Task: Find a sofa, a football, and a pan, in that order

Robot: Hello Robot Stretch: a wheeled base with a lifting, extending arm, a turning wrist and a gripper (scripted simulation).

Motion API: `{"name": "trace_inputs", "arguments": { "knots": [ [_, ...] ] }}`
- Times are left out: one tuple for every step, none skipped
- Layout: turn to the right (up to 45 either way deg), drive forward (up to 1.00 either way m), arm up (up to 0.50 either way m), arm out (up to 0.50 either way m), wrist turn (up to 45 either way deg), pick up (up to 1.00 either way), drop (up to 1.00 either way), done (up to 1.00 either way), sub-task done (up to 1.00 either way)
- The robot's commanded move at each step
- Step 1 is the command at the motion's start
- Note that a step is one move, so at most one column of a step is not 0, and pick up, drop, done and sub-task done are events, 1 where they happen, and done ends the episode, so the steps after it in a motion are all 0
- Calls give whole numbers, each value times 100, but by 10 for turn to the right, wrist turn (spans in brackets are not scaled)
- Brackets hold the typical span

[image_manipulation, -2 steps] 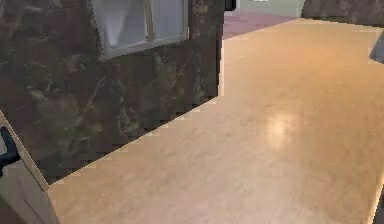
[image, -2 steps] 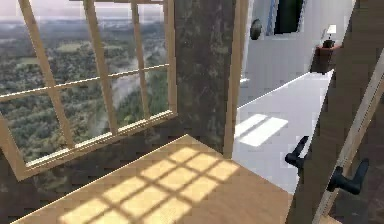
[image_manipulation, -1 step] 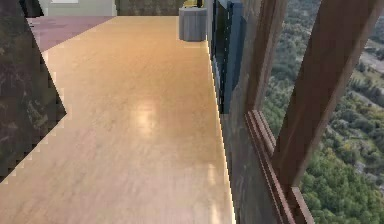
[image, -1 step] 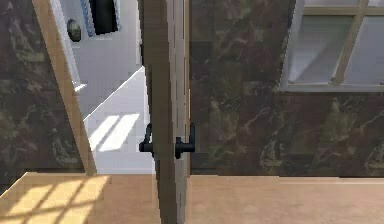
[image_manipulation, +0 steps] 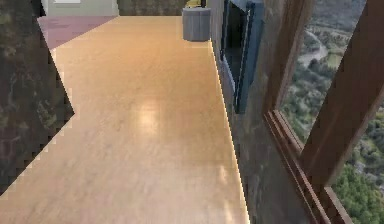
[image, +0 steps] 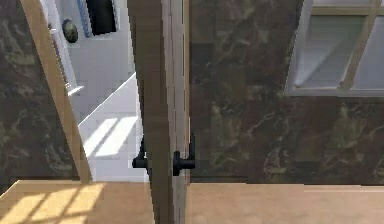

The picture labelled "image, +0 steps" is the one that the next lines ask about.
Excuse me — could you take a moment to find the brown wooden room door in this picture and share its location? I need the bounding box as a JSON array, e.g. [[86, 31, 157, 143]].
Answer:
[[127, 0, 191, 224]]

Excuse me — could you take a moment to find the black blue framed picture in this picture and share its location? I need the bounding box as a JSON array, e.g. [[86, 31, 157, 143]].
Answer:
[[76, 0, 120, 39]]

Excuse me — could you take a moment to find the dark round ball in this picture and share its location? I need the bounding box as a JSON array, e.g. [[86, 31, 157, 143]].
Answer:
[[61, 18, 80, 44]]

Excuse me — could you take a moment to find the white framed window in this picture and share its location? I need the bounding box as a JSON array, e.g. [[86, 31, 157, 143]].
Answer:
[[284, 0, 384, 98]]

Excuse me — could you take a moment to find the black door handle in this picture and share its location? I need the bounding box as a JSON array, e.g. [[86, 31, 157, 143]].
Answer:
[[131, 134, 150, 174], [172, 133, 197, 177]]

